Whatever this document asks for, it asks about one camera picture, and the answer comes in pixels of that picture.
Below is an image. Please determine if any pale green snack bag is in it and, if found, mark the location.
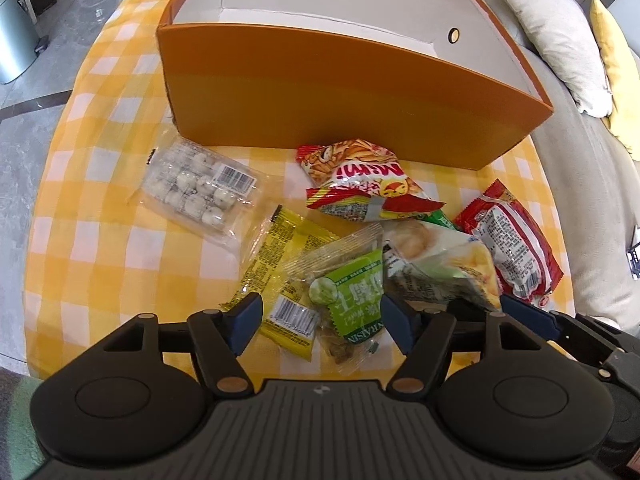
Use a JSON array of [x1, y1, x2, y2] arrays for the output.
[[383, 219, 500, 310]]

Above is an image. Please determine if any green raisin snack packet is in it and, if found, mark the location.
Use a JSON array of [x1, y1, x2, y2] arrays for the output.
[[280, 223, 384, 374]]

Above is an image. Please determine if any yellow snack packet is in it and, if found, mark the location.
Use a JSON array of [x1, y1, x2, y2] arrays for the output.
[[220, 205, 338, 361]]

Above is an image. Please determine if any red white snack packet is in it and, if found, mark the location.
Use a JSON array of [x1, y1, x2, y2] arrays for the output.
[[454, 180, 563, 307]]

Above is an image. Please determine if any clear pack of white candies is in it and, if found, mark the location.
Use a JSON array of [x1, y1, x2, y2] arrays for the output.
[[131, 132, 277, 250]]

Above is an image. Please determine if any yellow white checkered tablecloth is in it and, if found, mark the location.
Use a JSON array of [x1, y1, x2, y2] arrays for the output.
[[23, 0, 575, 384]]

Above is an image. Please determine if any beige sofa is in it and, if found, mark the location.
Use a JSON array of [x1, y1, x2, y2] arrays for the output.
[[484, 0, 639, 335]]

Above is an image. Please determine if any red orange Mimi chips bag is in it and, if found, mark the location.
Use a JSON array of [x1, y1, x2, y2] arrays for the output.
[[296, 139, 444, 222]]

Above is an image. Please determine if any yellow cushion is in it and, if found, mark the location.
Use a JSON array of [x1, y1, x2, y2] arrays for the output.
[[589, 0, 640, 162]]

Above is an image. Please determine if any orange cardboard box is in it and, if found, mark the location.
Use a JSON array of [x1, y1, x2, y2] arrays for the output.
[[156, 0, 553, 170]]

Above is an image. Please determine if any white cushion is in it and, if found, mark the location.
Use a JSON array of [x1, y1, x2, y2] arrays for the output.
[[504, 0, 613, 118]]

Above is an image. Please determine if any silver trash bin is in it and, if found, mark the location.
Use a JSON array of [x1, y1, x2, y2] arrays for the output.
[[0, 0, 40, 84]]

